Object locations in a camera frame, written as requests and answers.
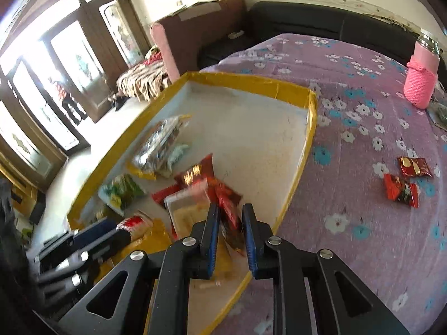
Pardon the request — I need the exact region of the red packet with gold coins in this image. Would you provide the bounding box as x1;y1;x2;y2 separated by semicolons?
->
398;156;434;178

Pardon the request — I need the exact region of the dark red snack packet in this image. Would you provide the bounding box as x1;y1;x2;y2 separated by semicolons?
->
152;188;182;210

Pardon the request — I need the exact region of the green yellow snack packet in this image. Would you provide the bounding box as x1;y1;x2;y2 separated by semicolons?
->
98;174;146;217

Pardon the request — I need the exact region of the striped blanket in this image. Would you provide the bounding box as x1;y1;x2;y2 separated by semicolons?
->
116;54;173;103

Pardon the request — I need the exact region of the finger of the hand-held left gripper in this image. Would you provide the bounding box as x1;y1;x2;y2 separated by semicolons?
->
37;249;105;299
40;217;132;267

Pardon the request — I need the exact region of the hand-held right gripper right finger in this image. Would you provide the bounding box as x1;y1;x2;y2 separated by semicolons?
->
242;203;411;335

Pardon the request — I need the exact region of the pink bottle with knitted sleeve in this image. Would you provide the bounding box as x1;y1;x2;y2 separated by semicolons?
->
404;29;441;110

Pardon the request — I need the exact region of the purple floral cloth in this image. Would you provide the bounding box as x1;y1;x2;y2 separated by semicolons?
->
199;33;447;335

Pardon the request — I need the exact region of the red white snack packet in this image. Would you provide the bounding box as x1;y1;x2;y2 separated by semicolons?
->
117;216;154;241

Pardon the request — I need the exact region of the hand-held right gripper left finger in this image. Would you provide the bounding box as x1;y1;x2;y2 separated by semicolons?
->
58;202;221;335

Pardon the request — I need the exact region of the wooden glass door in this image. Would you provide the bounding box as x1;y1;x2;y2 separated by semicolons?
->
0;0;151;190

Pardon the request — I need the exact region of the bright red snack packet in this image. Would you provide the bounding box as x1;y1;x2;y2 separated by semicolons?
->
383;173;420;209

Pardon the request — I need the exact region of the plain yellow snack packet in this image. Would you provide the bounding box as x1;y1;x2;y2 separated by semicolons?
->
101;218;175;277

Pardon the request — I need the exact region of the brown armchair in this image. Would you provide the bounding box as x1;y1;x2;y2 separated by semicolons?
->
150;0;249;82

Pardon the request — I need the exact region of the red black snack packet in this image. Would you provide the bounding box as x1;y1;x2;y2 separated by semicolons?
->
214;178;247;253

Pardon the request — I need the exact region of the beige biscuit packet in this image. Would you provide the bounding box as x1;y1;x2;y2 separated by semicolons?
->
164;185;214;243

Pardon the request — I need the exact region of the large clear yellow biscuit pack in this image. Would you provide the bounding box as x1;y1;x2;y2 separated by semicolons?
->
127;113;192;181

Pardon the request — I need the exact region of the black sofa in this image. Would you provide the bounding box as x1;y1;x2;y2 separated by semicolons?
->
197;2;423;74

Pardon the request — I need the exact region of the red orange pastry packet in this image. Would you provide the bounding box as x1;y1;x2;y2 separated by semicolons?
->
175;154;214;191

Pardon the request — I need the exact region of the yellow cardboard box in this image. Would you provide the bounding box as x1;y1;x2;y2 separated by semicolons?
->
66;71;318;335

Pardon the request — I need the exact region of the grey patterned pouch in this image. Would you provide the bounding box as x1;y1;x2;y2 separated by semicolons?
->
427;100;447;130

